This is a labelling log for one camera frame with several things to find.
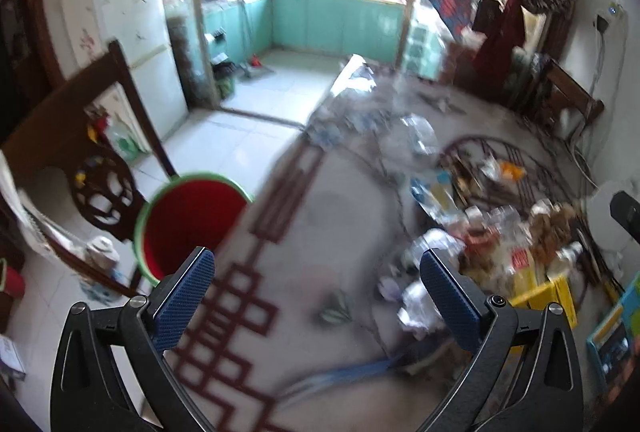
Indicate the floral printed tablecloth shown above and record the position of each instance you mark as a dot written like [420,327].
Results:
[310,279]

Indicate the white crumpled tissue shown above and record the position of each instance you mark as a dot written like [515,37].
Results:
[418,314]

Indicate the teal kitchen cabinets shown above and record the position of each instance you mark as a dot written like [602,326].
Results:
[370,28]

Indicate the white refrigerator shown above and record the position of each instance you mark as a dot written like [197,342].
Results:
[140,28]

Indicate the dark carved wooden chair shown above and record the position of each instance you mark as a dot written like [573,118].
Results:
[101,184]

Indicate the small black green bin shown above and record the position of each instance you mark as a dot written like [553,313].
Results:
[224,76]

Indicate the clear plastic bottle yellow liquid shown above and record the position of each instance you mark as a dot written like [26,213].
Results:
[564,261]

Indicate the white handbag with pearl chain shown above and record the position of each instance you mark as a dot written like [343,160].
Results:
[102,253]

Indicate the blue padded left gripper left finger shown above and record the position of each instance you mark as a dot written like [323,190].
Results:
[178,296]

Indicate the white paper towel roll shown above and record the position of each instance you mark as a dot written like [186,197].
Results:
[608,234]

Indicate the blue colourful book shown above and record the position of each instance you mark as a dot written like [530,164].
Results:
[611,344]

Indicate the clear plastic bag blue contents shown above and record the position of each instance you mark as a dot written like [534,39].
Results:
[412,139]

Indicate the red broom with dustpan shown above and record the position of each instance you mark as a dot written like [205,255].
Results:
[253,68]

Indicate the dark wooden side chair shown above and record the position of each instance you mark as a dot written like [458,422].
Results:
[559,105]

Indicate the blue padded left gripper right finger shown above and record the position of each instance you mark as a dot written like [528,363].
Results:
[458,299]

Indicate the red bin with green rim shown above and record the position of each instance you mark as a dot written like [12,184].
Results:
[197,209]

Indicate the yellow plastic crate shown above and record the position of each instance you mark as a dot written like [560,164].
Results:
[557,290]

